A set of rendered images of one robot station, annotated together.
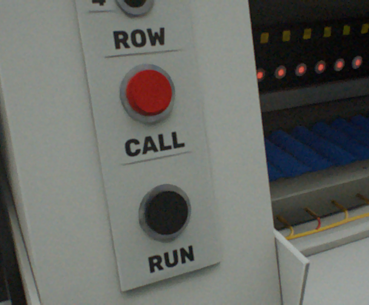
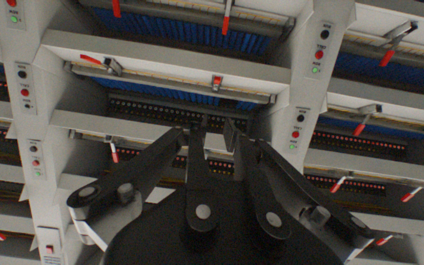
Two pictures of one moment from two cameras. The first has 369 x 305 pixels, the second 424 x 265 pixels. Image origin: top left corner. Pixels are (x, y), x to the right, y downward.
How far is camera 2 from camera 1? 44 cm
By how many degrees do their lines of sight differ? 32
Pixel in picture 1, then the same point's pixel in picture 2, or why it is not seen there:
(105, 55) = (31, 99)
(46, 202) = (40, 82)
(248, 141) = (9, 80)
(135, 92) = (25, 93)
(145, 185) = (26, 79)
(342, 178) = not seen: hidden behind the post
